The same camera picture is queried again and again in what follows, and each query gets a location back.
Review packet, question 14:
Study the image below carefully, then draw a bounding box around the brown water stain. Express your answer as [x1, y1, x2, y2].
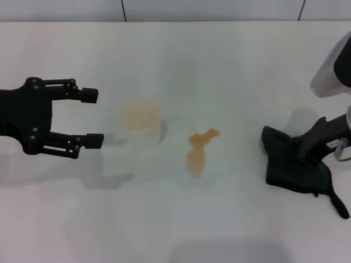
[186, 128, 221, 180]

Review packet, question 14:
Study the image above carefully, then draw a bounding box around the white paper cup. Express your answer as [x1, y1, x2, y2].
[118, 98, 168, 149]

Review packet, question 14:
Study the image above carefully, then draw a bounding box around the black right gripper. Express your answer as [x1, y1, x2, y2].
[297, 113, 351, 167]

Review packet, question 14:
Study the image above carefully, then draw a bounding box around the dark blue rag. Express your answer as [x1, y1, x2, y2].
[260, 125, 351, 220]

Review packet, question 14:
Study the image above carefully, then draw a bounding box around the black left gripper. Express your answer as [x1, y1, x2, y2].
[0, 77, 105, 161]

